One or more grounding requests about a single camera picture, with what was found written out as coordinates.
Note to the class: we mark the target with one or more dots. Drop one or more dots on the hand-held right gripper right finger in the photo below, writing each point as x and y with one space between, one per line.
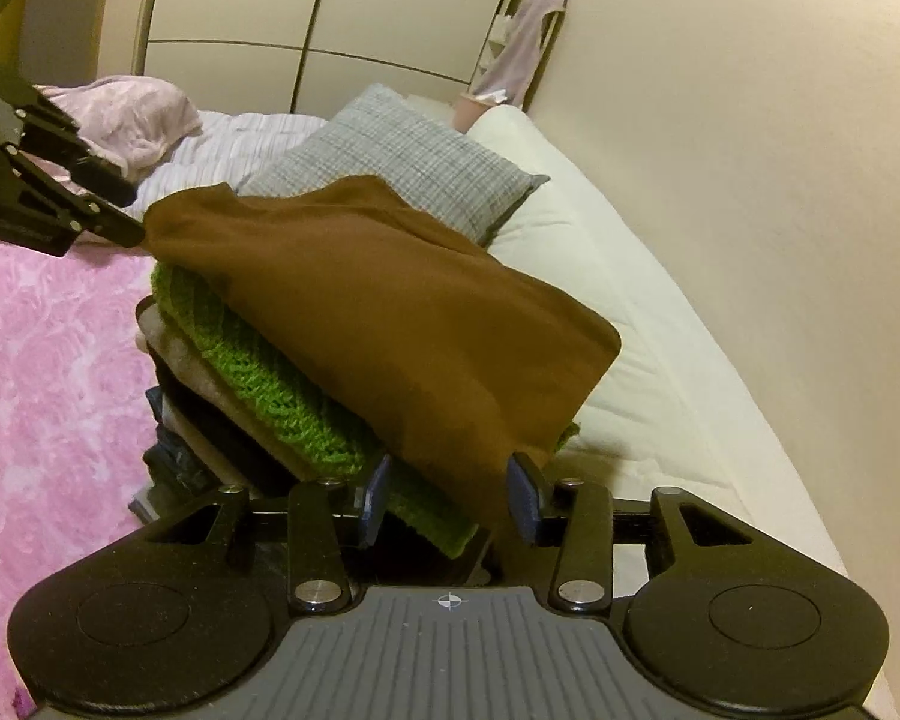
523 499

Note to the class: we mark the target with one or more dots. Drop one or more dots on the pink rose-patterned blanket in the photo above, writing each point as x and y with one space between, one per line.
45 390

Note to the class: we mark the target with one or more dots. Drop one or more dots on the brown garment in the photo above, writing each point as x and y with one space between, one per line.
390 315

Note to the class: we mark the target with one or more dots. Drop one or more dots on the pink quilt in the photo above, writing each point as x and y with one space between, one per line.
127 112

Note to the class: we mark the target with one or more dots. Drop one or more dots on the white striped quilt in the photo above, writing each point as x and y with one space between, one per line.
217 150

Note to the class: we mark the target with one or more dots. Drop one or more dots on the hanging pink garment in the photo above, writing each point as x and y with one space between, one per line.
529 45

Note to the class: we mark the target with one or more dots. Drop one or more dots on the grey checked pillow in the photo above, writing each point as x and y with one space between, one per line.
397 150

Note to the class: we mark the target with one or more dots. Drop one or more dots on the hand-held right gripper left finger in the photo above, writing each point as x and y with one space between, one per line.
375 499

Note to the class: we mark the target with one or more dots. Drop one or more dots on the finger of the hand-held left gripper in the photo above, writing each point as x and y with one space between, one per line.
82 157
112 225

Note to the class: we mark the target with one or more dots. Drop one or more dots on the pale pink object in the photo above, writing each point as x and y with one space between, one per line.
466 111

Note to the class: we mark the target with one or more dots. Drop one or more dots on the beige garment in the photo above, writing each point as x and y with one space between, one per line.
187 367

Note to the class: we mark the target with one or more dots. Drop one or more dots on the dark grey garment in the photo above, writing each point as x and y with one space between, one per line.
165 457

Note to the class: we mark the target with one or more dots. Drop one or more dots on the cream bedding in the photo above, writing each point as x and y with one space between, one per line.
645 300

